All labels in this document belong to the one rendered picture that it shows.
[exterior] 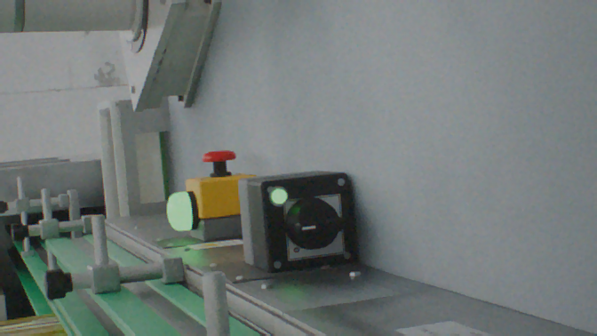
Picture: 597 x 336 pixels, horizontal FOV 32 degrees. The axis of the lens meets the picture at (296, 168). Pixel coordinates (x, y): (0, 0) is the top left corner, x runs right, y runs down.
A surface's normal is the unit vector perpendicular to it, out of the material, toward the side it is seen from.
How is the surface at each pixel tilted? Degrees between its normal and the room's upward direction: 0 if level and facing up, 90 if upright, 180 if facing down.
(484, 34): 0
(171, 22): 90
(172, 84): 90
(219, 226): 90
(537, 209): 0
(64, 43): 90
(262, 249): 0
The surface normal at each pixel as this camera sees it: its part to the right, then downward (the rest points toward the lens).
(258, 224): -0.95, 0.10
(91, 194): 0.32, 0.02
